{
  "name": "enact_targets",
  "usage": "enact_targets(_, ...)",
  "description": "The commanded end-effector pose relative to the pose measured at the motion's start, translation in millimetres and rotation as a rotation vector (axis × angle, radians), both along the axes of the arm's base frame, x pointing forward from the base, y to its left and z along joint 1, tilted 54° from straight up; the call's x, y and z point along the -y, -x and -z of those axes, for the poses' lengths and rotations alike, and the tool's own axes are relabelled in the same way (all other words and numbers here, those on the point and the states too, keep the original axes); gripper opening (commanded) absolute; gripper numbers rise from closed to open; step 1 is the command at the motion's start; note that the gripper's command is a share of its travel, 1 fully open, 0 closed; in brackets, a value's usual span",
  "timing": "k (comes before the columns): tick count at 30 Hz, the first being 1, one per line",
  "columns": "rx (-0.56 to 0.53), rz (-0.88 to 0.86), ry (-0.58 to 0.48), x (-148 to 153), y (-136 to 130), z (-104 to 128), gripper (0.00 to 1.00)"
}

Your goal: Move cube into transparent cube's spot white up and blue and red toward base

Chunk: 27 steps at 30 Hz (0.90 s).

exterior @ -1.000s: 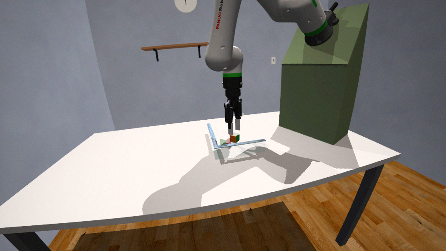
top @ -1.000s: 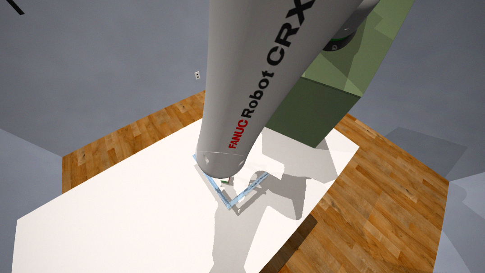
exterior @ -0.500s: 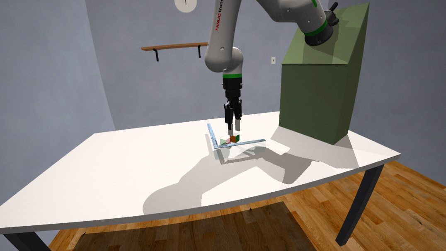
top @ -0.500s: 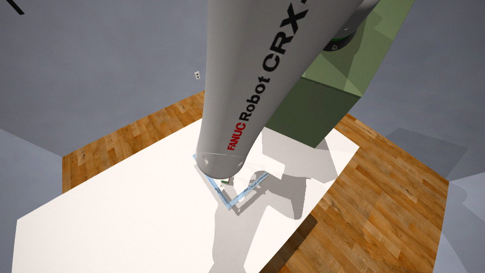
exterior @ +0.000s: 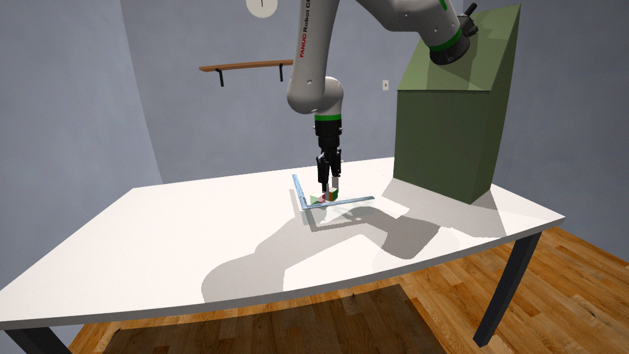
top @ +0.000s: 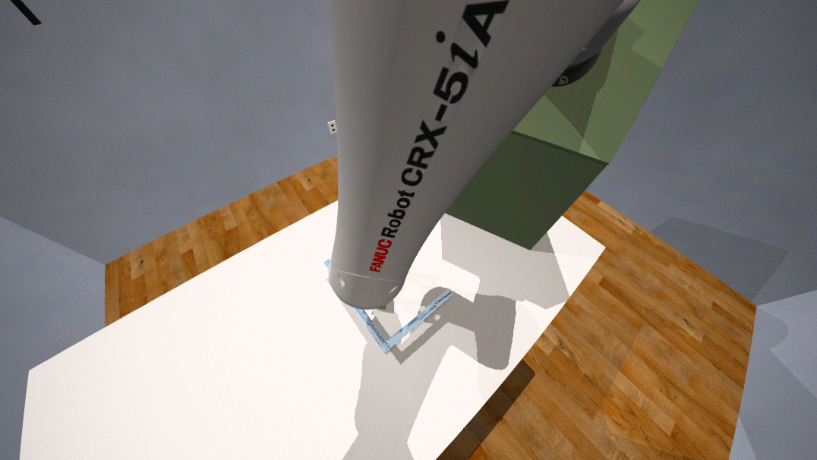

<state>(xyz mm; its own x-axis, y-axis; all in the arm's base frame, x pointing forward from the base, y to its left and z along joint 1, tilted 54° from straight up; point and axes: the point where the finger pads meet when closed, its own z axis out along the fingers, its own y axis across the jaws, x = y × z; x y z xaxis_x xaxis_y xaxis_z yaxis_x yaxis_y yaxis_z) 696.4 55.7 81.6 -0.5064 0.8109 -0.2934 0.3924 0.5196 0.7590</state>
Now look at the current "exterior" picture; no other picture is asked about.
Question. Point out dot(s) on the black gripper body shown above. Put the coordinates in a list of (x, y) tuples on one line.
[(328, 145)]

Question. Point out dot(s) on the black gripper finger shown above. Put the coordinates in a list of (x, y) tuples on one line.
[(323, 169), (336, 168)]

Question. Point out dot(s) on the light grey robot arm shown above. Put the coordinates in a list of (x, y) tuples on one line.
[(445, 33)]

